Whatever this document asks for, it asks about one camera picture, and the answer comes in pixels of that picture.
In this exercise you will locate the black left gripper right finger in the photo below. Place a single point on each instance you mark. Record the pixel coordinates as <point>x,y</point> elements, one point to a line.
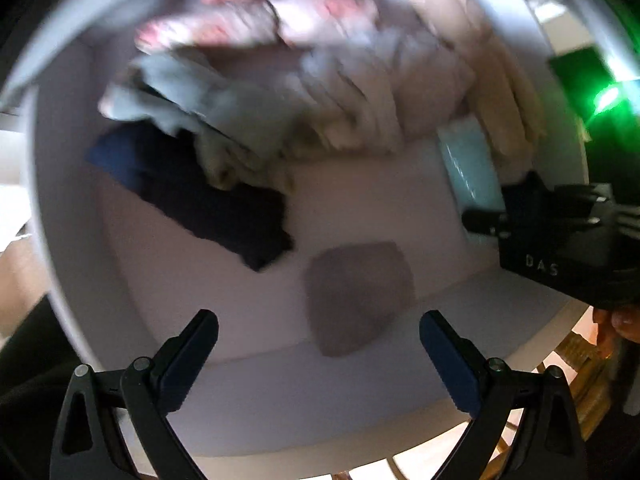
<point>548,443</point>

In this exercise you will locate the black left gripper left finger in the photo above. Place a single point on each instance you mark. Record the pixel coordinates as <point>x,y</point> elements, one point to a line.
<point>88,442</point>

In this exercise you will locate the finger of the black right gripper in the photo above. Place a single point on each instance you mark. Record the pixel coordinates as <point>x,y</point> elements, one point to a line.
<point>482,222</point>

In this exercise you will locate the mint green cloth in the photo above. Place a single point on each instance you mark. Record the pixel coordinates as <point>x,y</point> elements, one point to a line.
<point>471,172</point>

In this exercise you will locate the pale pink cloth bundle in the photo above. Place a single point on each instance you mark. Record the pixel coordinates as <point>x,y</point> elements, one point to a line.
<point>377,93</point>

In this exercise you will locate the navy blue cloth bundle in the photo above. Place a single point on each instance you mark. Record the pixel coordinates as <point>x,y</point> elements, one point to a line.
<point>164,172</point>

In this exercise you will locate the white strawberry print cloth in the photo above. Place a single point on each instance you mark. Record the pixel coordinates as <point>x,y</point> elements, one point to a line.
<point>254,23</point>

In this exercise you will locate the person's right hand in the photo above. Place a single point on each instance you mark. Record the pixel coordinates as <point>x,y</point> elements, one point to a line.
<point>623,322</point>

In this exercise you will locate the beige folded cloth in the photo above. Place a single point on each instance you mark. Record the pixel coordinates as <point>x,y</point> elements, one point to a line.
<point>502,98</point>

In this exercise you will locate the mauve knitted cloth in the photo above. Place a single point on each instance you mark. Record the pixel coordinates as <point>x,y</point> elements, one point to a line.
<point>354,293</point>

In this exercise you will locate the white storage drawer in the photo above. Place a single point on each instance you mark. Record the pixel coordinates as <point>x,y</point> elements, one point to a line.
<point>267,405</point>

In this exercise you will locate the sage green cloth bundle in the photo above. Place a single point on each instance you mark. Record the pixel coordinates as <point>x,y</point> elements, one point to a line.
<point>241,130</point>

